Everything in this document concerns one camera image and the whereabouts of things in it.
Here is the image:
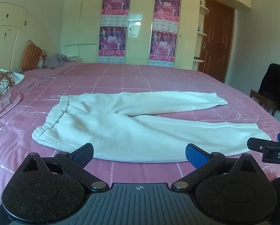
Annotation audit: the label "purple wall poster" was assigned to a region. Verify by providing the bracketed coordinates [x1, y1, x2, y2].
[98, 26, 128, 64]
[152, 0, 181, 31]
[100, 0, 131, 28]
[149, 30, 177, 67]

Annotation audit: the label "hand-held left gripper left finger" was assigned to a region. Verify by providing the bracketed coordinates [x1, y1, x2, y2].
[20, 143, 110, 193]

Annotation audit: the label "pink checked bed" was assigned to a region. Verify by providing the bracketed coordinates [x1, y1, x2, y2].
[0, 62, 280, 212]

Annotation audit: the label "black jacket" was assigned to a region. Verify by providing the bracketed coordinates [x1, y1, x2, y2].
[258, 63, 280, 111]

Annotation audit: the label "cream corner shelf unit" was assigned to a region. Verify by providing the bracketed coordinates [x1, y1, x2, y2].
[193, 0, 210, 71]

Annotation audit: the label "cream bed headboard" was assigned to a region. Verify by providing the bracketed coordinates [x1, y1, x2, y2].
[0, 2, 59, 73]

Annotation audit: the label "cream wardrobe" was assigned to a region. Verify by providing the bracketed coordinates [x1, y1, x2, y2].
[60, 0, 252, 71]

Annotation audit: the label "brown wooden door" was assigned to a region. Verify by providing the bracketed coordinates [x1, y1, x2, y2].
[197, 0, 236, 84]

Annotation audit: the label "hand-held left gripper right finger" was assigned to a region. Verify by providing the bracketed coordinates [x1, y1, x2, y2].
[170, 143, 261, 192]

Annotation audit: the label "grey crumpled cloth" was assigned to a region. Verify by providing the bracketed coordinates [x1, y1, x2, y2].
[42, 53, 72, 70]

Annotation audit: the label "white folded cloth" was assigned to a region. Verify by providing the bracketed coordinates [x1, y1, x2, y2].
[67, 55, 83, 63]

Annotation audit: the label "white pants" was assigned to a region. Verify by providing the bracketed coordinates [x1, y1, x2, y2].
[32, 91, 272, 164]

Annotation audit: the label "orange striped pillow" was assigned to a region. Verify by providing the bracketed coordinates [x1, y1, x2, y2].
[20, 40, 47, 72]

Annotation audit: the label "white brown patterned pillow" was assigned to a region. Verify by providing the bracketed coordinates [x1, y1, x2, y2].
[0, 69, 25, 110]

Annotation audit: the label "wooden chair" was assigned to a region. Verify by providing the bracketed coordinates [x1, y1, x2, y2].
[249, 89, 278, 117]

